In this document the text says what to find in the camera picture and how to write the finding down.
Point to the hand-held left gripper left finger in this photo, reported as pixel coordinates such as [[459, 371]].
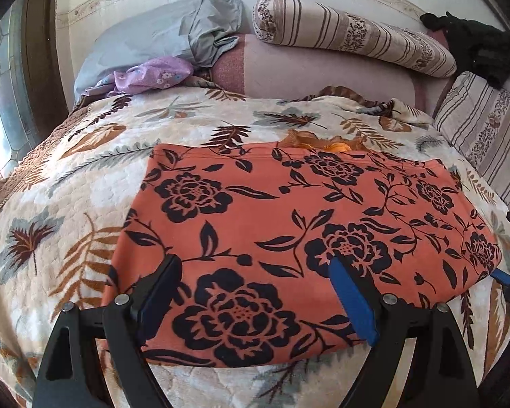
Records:
[[157, 306]]

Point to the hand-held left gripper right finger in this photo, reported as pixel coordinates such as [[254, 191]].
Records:
[[352, 301]]

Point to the orange floral shirt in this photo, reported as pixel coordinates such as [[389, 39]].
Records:
[[280, 221]]

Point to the striped flat pillow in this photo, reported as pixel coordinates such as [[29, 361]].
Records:
[[488, 136]]

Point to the leaf print bed blanket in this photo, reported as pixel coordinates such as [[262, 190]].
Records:
[[89, 178]]

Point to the black garment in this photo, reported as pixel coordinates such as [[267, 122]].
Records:
[[484, 51]]

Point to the brown patterned cloth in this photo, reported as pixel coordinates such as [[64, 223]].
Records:
[[344, 92]]

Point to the purple floral cloth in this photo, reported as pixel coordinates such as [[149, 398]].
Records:
[[153, 76]]

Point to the mauve padded headboard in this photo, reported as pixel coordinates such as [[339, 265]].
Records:
[[301, 72]]

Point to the striped bolster pillow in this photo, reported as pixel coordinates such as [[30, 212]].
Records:
[[357, 34]]

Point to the grey blue pillow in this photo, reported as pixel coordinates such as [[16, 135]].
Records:
[[144, 38]]

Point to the brown wooden window frame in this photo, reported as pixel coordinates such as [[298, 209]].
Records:
[[42, 72]]

